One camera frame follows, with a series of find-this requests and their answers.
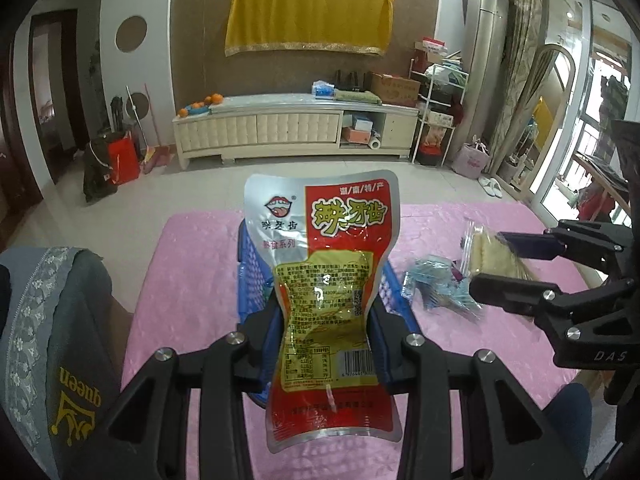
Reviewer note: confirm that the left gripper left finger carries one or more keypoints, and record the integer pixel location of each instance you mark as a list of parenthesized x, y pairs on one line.
[(145, 433)]

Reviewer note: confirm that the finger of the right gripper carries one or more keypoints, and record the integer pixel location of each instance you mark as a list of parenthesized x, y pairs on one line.
[(532, 298), (550, 242)]

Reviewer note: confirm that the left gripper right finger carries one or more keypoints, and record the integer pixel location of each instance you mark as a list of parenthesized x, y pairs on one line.
[(467, 417)]

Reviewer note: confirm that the clear cracker pack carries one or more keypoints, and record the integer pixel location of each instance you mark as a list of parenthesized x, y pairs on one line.
[(484, 251)]

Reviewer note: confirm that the large light blue snack bag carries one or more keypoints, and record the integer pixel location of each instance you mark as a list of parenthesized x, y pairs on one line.
[(440, 284)]

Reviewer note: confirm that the red yellow snack pouch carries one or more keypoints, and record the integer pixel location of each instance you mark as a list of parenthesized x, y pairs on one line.
[(326, 241)]

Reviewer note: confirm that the wooden clothes rack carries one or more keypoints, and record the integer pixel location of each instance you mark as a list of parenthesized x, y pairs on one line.
[(606, 191)]

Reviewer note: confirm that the white slippers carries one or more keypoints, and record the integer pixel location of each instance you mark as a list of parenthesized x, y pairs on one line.
[(491, 187)]

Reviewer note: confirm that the grey embroidered cushion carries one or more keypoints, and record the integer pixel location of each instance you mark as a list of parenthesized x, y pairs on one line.
[(58, 372)]

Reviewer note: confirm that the pink quilted table cover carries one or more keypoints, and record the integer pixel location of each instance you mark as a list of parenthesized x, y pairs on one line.
[(188, 300)]

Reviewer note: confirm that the pink shopping bag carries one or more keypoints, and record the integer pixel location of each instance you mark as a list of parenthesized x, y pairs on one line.
[(471, 160)]

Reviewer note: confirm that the white metal shelf rack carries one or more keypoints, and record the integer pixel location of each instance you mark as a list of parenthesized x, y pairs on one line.
[(440, 107)]

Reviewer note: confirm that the cardboard box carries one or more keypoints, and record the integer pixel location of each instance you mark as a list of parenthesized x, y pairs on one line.
[(395, 90)]

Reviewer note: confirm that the white air conditioner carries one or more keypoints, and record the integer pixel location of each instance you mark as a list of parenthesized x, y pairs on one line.
[(486, 22)]

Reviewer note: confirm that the green folded cloth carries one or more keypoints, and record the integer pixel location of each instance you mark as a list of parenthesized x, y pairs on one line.
[(367, 97)]

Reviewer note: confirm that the red bag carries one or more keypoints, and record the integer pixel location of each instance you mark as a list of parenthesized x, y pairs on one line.
[(124, 161)]

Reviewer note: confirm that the tissue pack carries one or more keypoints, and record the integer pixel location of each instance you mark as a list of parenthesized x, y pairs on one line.
[(322, 90)]

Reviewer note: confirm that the cream TV cabinet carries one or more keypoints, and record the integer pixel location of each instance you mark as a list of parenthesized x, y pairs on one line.
[(294, 124)]

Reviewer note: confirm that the oranges on cabinet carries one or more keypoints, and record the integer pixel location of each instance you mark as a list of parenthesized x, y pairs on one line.
[(201, 107)]

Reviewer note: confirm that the yellow cloth cover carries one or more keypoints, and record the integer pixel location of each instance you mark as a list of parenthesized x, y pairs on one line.
[(346, 26)]

